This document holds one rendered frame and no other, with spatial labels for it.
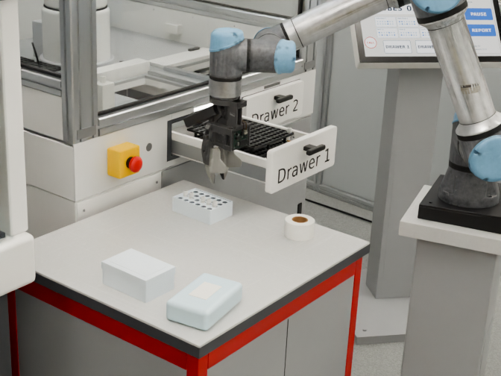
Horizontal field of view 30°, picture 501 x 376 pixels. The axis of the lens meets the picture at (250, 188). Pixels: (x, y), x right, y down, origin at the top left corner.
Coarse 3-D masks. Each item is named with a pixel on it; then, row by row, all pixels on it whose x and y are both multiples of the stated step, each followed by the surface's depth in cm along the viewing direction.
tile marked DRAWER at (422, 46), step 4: (416, 40) 304; (420, 40) 304; (424, 40) 305; (428, 40) 305; (416, 44) 304; (420, 44) 304; (424, 44) 304; (428, 44) 304; (416, 48) 303; (420, 48) 303; (424, 48) 304; (428, 48) 304; (432, 48) 304; (420, 52) 303; (424, 52) 303; (428, 52) 303; (432, 52) 304
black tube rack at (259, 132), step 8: (248, 120) 256; (192, 128) 248; (200, 128) 248; (256, 128) 250; (264, 128) 250; (272, 128) 250; (200, 136) 251; (256, 136) 244; (264, 136) 244; (272, 136) 245; (272, 144) 247; (280, 144) 247; (248, 152) 240; (256, 152) 241; (264, 152) 241
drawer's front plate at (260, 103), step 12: (288, 84) 282; (300, 84) 286; (252, 96) 268; (264, 96) 272; (300, 96) 288; (252, 108) 269; (264, 108) 274; (276, 108) 279; (288, 108) 284; (300, 108) 290; (264, 120) 275; (276, 120) 280
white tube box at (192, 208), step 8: (200, 192) 233; (208, 192) 233; (176, 200) 229; (184, 200) 229; (192, 200) 229; (200, 200) 229; (216, 200) 230; (224, 200) 230; (176, 208) 230; (184, 208) 228; (192, 208) 226; (200, 208) 224; (208, 208) 225; (216, 208) 224; (224, 208) 227; (232, 208) 229; (192, 216) 227; (200, 216) 225; (208, 216) 223; (216, 216) 225; (224, 216) 228; (208, 224) 224
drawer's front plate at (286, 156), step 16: (336, 128) 246; (288, 144) 230; (304, 144) 235; (320, 144) 241; (272, 160) 225; (288, 160) 231; (304, 160) 237; (320, 160) 243; (272, 176) 227; (304, 176) 239; (272, 192) 229
